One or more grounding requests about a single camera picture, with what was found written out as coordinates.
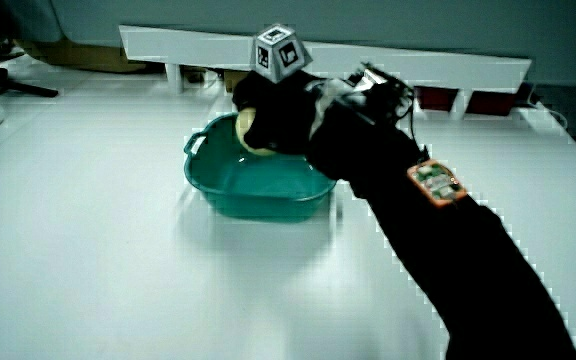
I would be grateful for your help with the person's right forearm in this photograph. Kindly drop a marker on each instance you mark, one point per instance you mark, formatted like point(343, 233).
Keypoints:
point(443, 250)

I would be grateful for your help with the orange forearm sensor tag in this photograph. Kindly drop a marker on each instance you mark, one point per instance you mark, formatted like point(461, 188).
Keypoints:
point(437, 182)

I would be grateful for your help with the small brown box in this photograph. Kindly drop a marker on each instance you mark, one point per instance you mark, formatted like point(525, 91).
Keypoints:
point(233, 80)

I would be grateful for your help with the teal plastic basin plate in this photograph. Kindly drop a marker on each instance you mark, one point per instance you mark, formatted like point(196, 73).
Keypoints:
point(263, 187)

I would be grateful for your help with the red box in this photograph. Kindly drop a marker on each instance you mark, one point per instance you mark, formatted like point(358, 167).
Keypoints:
point(492, 104)
point(435, 99)

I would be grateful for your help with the person's right hand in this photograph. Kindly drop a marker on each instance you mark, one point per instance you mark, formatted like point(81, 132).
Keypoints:
point(280, 117)

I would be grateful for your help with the wrist circuit board module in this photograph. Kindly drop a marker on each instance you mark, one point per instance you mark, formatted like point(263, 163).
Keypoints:
point(375, 80)

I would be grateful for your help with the yellow pear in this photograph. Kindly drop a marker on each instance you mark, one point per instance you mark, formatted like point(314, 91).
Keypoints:
point(244, 127)

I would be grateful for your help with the brown cardboard box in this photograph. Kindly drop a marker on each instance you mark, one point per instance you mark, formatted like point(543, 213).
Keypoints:
point(83, 56)

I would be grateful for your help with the white shelf rail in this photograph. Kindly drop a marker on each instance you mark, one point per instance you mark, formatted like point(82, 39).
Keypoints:
point(193, 49)

